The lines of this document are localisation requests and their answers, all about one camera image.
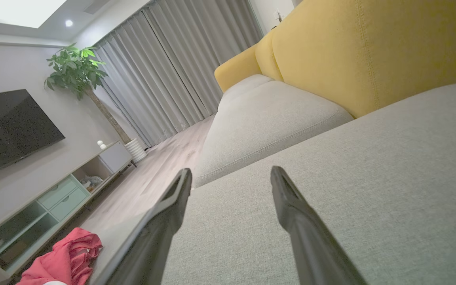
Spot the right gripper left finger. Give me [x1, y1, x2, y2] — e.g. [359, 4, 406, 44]
[93, 168, 193, 285]

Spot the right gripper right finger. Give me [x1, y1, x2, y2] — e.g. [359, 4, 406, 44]
[270, 166, 367, 285]

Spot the red Bulls basketball jersey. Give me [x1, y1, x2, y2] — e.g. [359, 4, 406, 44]
[16, 227, 103, 285]

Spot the grey ornament in cabinet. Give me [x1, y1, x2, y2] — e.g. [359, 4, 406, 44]
[81, 175, 104, 192]

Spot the grey sofa chaise cushion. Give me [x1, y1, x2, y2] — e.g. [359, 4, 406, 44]
[89, 81, 456, 285]

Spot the white ribbed plant pot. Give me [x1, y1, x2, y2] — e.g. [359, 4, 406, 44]
[125, 138, 148, 163]

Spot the TV cabinet with drawers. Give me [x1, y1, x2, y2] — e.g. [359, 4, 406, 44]
[0, 141, 133, 285]

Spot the grey pleated curtain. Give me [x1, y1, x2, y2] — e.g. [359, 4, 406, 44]
[93, 0, 264, 148]

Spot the black flat television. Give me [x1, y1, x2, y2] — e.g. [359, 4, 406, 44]
[0, 89, 65, 182]

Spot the green potted tree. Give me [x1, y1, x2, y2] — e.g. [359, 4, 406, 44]
[45, 44, 131, 145]

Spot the small white device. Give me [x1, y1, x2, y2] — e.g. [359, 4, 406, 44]
[272, 10, 285, 30]

